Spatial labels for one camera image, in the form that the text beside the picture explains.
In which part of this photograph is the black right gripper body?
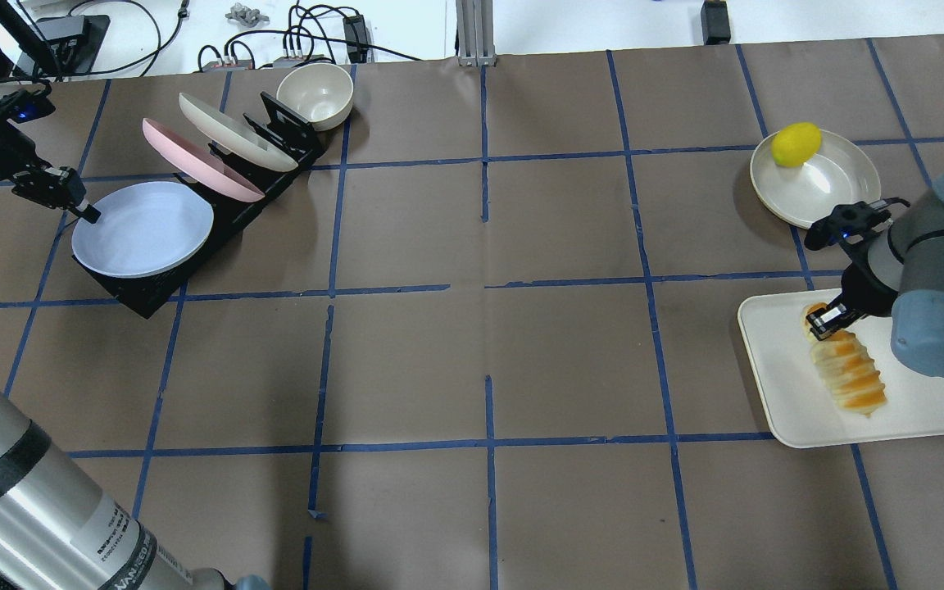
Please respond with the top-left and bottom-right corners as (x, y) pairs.
(833, 264), (898, 322)

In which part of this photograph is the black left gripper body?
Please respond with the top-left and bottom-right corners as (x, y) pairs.
(0, 120), (89, 210)

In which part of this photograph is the sliced orange bread loaf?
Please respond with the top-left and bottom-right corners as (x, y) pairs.
(802, 320), (888, 418)

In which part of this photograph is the light blue plate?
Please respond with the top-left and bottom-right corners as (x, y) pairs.
(71, 182), (214, 279)

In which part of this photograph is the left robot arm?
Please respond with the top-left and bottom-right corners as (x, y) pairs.
(0, 91), (267, 589)

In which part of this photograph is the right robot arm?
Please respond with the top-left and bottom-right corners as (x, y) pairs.
(806, 175), (944, 378)

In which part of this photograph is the pink plate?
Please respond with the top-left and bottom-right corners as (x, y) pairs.
(141, 117), (266, 204)

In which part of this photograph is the cream plate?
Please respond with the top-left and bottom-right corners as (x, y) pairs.
(179, 91), (298, 172)

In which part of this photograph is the cream rectangular tray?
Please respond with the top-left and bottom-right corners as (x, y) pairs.
(737, 290), (944, 448)

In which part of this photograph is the cream shallow bowl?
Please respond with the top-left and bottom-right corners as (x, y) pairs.
(748, 130), (882, 229)

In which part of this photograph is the yellow lemon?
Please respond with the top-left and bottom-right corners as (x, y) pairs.
(771, 122), (823, 168)

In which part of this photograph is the black dish rack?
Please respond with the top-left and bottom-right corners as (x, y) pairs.
(72, 93), (325, 318)

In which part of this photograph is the cream deep bowl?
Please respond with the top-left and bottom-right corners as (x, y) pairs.
(275, 62), (355, 132)

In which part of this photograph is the black box on bench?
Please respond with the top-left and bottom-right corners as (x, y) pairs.
(700, 0), (732, 46)

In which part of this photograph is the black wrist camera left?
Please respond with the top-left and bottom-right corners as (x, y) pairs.
(0, 88), (56, 124)

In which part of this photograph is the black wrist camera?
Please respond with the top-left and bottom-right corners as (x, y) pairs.
(0, 88), (56, 124)
(803, 197), (910, 251)

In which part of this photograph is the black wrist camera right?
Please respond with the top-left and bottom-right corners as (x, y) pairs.
(803, 197), (910, 251)

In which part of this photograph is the aluminium frame post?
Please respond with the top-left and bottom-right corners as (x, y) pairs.
(456, 0), (496, 67)

